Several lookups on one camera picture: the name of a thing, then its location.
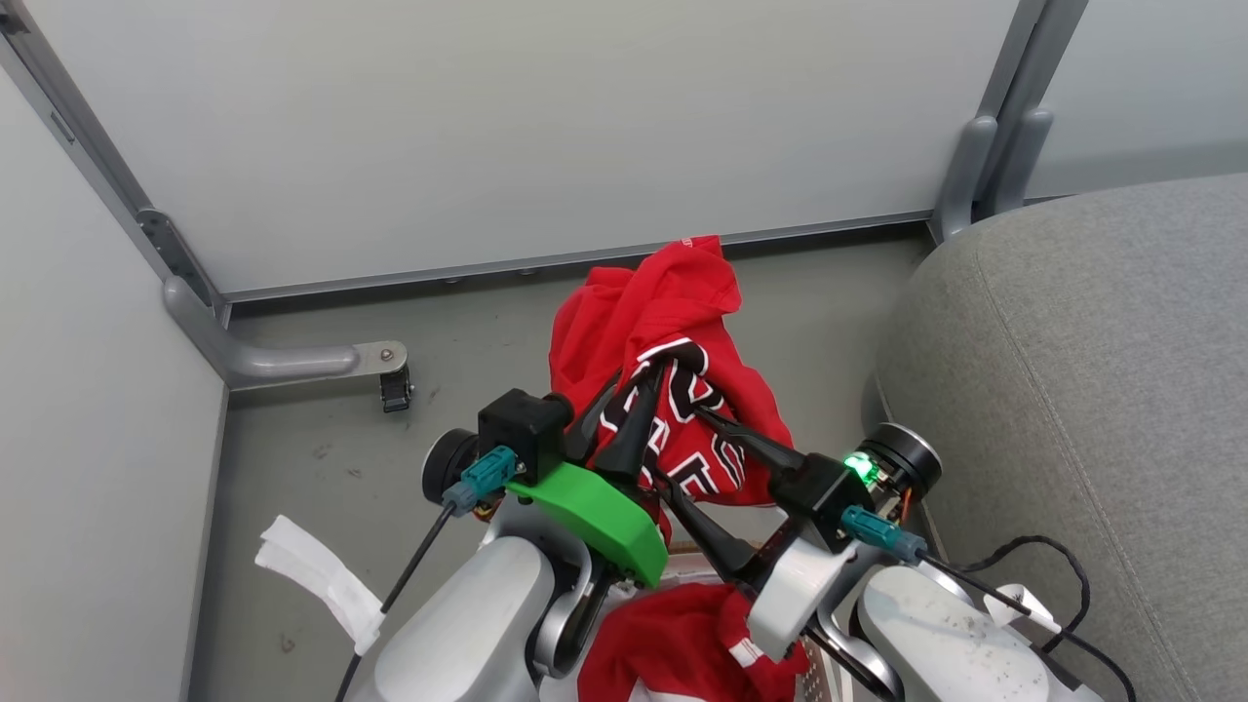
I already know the grey partition corner post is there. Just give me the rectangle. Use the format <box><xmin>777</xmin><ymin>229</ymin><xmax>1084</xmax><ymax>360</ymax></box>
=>
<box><xmin>0</xmin><ymin>0</ymin><xmax>231</xmax><ymax>325</ymax></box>

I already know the grey fabric sofa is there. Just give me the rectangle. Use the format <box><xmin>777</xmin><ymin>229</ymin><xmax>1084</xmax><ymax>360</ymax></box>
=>
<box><xmin>863</xmin><ymin>174</ymin><xmax>1248</xmax><ymax>702</ymax></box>

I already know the grey double partition post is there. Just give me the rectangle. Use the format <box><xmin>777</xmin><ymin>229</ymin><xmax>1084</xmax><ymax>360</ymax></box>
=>
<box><xmin>973</xmin><ymin>0</ymin><xmax>1090</xmax><ymax>217</ymax></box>

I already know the small white cable tag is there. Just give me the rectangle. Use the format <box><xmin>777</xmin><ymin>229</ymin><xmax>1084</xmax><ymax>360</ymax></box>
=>
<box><xmin>983</xmin><ymin>582</ymin><xmax>1061</xmax><ymax>637</ymax></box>

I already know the white fabric strip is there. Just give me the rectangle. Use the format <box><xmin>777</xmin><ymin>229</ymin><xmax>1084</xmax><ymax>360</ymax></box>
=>
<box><xmin>254</xmin><ymin>514</ymin><xmax>387</xmax><ymax>657</ymax></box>

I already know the grey upright partition foot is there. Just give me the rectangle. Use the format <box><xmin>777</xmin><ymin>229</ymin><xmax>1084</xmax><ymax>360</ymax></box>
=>
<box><xmin>979</xmin><ymin>106</ymin><xmax>1057</xmax><ymax>221</ymax></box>
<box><xmin>930</xmin><ymin>114</ymin><xmax>1001</xmax><ymax>246</ymax></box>

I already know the teal cable connector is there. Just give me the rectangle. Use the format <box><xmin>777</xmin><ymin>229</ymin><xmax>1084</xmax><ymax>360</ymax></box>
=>
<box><xmin>839</xmin><ymin>505</ymin><xmax>928</xmax><ymax>566</ymax></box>
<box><xmin>443</xmin><ymin>446</ymin><xmax>519</xmax><ymax>518</ymax></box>

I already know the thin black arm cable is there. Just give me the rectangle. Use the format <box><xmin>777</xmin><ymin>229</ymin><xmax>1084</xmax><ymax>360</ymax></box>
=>
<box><xmin>334</xmin><ymin>502</ymin><xmax>457</xmax><ymax>702</ymax></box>
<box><xmin>916</xmin><ymin>534</ymin><xmax>1139</xmax><ymax>702</ymax></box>

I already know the grey curved partition foot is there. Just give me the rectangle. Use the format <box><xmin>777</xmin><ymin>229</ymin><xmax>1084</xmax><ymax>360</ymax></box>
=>
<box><xmin>162</xmin><ymin>275</ymin><xmax>410</xmax><ymax>392</ymax></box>

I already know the grey partition bottom rail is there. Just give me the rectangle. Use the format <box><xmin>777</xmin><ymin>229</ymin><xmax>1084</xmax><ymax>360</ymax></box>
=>
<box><xmin>220</xmin><ymin>209</ymin><xmax>939</xmax><ymax>305</ymax></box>

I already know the white laundry basket brown rim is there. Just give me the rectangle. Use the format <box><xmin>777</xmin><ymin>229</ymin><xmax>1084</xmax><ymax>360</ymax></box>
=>
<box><xmin>668</xmin><ymin>544</ymin><xmax>864</xmax><ymax>702</ymax></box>

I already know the teal left cable connector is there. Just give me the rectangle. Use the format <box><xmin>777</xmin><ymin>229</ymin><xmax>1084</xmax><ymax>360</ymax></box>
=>
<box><xmin>443</xmin><ymin>446</ymin><xmax>519</xmax><ymax>518</ymax></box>

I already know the red jersey with black lettering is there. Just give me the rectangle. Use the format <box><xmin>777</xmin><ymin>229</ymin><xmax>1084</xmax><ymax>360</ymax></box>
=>
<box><xmin>549</xmin><ymin>234</ymin><xmax>812</xmax><ymax>702</ymax></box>

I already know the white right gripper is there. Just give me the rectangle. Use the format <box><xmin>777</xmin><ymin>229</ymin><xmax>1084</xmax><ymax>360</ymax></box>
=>
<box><xmin>650</xmin><ymin>406</ymin><xmax>861</xmax><ymax>663</ymax></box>

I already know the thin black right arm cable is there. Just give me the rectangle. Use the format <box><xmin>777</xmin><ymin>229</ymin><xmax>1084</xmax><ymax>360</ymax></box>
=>
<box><xmin>916</xmin><ymin>534</ymin><xmax>1139</xmax><ymax>702</ymax></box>

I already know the teal right cable connector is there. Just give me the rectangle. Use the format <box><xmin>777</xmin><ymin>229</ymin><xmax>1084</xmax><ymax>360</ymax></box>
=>
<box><xmin>839</xmin><ymin>505</ymin><xmax>928</xmax><ymax>566</ymax></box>

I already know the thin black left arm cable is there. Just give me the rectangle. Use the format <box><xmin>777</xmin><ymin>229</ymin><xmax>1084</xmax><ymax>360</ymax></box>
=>
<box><xmin>334</xmin><ymin>502</ymin><xmax>457</xmax><ymax>702</ymax></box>

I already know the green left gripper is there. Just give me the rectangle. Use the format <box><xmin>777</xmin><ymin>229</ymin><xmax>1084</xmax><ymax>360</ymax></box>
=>
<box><xmin>505</xmin><ymin>362</ymin><xmax>670</xmax><ymax>588</ymax></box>

